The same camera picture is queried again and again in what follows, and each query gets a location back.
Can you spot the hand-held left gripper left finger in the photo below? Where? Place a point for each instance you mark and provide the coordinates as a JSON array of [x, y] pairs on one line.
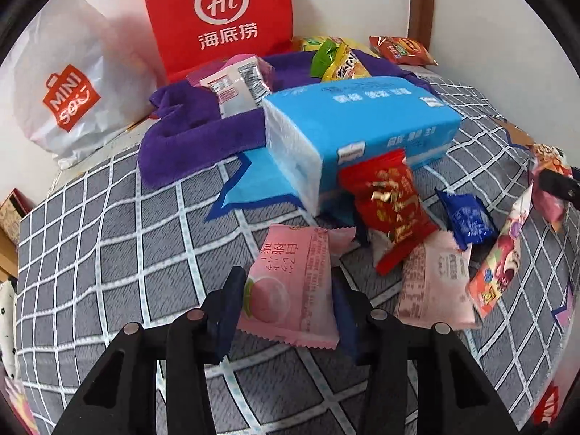
[[229, 317]]

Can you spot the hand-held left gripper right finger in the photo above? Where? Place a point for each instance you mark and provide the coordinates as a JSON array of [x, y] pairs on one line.
[[348, 326]]

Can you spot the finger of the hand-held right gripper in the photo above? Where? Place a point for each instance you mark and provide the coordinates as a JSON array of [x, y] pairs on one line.
[[564, 188]]

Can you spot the pink peach snack packet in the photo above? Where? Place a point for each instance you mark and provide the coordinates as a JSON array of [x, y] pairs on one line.
[[290, 281]]

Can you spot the pale pink snack packet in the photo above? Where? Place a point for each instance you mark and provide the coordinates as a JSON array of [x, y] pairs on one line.
[[435, 281]]

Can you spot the small blue snack packet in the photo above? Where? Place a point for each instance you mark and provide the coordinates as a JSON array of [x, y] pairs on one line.
[[469, 220]]

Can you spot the red candy packet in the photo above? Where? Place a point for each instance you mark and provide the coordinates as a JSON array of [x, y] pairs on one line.
[[389, 208]]

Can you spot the purple towel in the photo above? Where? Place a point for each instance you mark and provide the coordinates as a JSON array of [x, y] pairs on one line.
[[190, 145]]

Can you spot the pink star snack packet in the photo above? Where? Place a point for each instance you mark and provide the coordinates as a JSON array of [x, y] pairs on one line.
[[235, 86]]

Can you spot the yellow triangular snack packet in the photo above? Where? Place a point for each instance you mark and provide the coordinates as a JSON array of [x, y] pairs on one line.
[[349, 68]]

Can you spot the long pink bear packet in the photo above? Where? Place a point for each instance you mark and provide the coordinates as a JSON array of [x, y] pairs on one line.
[[498, 263]]

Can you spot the blue tissue pack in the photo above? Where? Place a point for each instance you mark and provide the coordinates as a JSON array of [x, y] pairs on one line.
[[362, 118]]

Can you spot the orange chips bag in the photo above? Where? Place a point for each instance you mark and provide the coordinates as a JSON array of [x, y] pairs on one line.
[[403, 50]]

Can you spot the black spotted white cloth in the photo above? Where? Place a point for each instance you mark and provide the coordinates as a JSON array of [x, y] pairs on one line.
[[7, 326]]

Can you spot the printed cardboard box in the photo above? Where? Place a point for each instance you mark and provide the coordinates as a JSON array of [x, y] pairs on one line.
[[13, 208]]

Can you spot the white plastic bag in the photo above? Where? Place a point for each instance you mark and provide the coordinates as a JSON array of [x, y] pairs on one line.
[[90, 77]]

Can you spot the yellow chips bag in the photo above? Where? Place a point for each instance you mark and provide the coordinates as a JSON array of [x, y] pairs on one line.
[[306, 45]]

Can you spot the red paper bag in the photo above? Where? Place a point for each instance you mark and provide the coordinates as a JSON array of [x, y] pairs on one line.
[[217, 31]]

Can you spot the brown door frame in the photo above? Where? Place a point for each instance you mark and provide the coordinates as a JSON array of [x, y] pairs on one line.
[[423, 9]]

